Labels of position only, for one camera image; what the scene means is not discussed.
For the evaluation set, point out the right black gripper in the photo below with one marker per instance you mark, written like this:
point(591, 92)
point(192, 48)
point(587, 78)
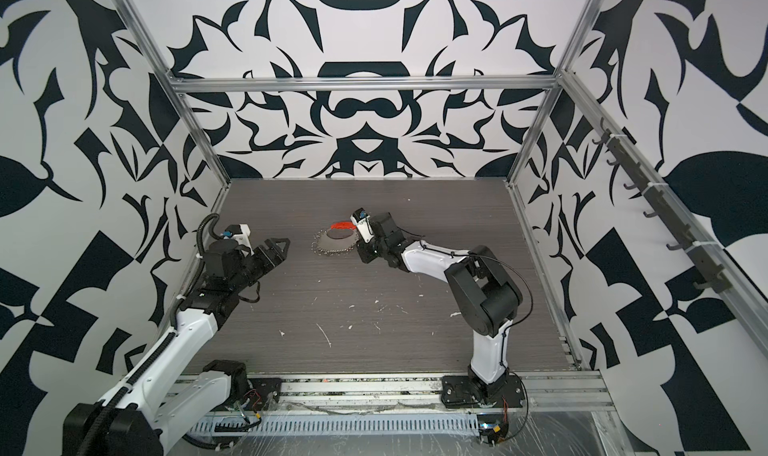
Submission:
point(366, 255)

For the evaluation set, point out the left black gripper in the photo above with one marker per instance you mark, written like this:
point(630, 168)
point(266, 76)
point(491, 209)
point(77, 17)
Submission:
point(267, 261)

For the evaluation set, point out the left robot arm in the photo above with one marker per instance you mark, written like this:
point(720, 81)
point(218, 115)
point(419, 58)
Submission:
point(136, 417)

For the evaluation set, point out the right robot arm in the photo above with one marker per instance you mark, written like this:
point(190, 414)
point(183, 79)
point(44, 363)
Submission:
point(486, 296)

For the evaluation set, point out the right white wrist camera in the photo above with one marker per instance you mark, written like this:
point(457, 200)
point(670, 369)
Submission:
point(361, 219)

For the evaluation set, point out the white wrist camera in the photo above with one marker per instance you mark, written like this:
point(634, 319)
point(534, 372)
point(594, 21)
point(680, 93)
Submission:
point(361, 219)
point(239, 233)

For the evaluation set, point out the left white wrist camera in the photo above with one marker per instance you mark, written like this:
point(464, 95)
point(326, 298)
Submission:
point(239, 233)

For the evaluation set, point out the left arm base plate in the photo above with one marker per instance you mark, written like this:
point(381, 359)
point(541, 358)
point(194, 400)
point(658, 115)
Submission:
point(259, 394)

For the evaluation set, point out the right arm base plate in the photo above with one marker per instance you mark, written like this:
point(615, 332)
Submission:
point(461, 392)

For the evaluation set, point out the white slotted cable duct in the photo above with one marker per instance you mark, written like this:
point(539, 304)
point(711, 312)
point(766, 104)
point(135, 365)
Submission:
point(340, 425)

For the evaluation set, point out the aluminium frame crossbar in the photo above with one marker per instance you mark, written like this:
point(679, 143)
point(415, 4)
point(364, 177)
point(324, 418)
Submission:
point(221, 85)

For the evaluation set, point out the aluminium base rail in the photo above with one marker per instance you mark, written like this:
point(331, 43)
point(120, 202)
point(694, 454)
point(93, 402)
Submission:
point(420, 392)

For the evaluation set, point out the black wall hook rack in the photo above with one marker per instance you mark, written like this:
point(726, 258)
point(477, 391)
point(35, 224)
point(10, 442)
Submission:
point(664, 206)

